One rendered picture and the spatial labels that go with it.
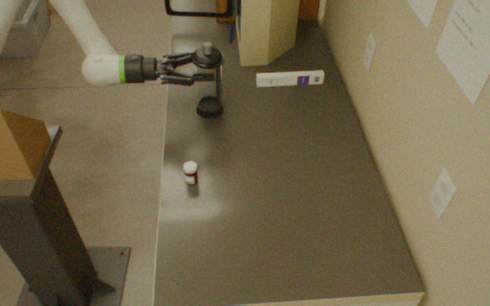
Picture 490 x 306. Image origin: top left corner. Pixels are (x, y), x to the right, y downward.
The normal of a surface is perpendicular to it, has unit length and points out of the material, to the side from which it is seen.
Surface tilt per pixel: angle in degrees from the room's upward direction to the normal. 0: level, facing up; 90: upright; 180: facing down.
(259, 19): 90
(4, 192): 0
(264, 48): 90
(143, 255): 0
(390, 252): 0
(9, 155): 90
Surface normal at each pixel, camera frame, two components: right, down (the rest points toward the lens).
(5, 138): 0.05, 0.72
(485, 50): -1.00, 0.04
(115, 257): 0.02, -0.70
